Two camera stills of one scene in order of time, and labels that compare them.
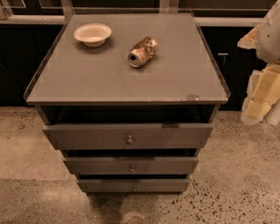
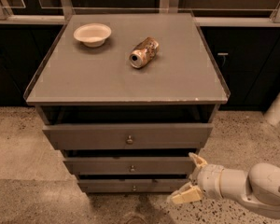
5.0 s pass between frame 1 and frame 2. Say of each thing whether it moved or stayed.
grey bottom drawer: stayed
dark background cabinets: stayed
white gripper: moved
